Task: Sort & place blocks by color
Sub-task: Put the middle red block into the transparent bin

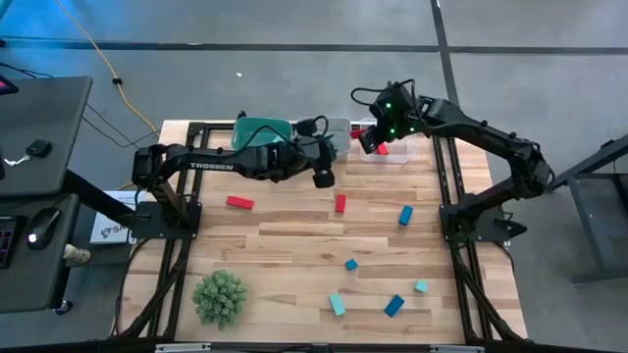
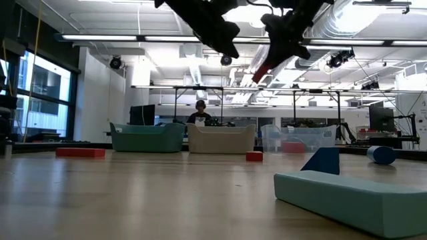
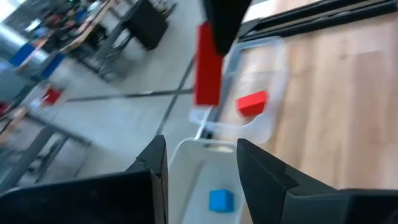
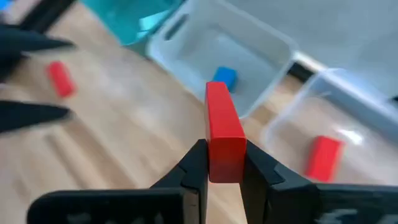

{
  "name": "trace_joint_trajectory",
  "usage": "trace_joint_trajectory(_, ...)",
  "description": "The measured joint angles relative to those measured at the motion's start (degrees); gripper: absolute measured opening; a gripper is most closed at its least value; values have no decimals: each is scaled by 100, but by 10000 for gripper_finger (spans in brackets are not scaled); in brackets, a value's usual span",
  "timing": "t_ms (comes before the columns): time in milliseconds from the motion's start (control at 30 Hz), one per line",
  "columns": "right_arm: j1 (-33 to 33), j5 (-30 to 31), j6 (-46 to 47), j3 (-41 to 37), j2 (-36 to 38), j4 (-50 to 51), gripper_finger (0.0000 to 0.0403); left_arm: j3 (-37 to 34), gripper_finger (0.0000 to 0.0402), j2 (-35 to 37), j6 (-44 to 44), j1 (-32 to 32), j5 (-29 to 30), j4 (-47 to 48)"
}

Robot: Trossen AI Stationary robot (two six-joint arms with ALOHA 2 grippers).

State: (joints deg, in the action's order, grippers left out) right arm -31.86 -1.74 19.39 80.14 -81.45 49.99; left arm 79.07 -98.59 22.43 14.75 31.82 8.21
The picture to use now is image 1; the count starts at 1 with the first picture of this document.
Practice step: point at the blue long block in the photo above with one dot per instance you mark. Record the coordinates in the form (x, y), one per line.
(394, 306)

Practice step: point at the black aluminium rig frame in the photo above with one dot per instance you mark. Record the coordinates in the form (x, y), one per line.
(275, 349)

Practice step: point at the red long block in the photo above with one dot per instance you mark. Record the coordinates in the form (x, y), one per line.
(357, 133)
(240, 202)

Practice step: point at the blue cylinder block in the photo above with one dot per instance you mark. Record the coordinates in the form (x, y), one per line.
(405, 216)

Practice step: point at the black desk caster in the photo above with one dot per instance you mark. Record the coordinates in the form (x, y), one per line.
(64, 308)

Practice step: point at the black side table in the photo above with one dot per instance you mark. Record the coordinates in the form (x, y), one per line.
(587, 223)

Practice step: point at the black device with red light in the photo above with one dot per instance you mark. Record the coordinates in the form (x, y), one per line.
(7, 85)

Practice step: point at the light teal long block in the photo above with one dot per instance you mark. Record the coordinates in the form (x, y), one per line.
(337, 304)

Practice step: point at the white printed sign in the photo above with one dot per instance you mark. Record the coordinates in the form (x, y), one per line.
(110, 230)

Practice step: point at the light teal cube block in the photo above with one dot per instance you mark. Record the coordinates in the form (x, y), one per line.
(421, 287)

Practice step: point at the red rectangular block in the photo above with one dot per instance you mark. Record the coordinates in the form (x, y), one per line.
(382, 149)
(340, 203)

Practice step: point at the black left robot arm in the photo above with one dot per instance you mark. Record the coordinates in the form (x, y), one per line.
(211, 166)

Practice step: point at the black keyboard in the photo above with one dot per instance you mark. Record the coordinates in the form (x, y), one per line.
(7, 242)

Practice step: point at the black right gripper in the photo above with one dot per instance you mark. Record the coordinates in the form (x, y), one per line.
(397, 115)

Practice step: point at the silver frame bracket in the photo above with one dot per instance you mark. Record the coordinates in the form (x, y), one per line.
(184, 347)
(456, 349)

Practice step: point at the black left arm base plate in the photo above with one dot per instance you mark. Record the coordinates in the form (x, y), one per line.
(147, 228)

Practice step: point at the small black device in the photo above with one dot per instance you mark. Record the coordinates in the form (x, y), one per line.
(38, 148)

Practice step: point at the green artificial plant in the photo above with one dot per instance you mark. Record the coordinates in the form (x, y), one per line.
(220, 299)

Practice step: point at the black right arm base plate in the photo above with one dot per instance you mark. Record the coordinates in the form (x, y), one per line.
(490, 230)

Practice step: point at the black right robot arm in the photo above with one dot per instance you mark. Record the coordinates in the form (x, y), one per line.
(490, 135)

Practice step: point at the green plastic bin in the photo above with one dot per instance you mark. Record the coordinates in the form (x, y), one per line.
(279, 128)

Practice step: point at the beige rounded object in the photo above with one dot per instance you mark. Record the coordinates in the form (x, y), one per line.
(77, 254)

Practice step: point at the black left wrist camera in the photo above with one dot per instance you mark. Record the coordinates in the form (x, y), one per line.
(306, 127)

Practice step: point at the black computer mouse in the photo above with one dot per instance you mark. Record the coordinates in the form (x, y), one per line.
(43, 228)

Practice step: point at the clear plastic bin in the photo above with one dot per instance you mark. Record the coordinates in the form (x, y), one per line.
(402, 152)

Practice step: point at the black clamp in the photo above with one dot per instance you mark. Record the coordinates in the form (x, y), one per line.
(240, 115)

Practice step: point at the pale plastic bin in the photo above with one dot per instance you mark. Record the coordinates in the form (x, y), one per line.
(343, 132)

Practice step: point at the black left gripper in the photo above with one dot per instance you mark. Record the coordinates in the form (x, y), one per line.
(316, 154)

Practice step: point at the black desk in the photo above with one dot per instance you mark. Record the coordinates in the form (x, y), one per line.
(44, 113)

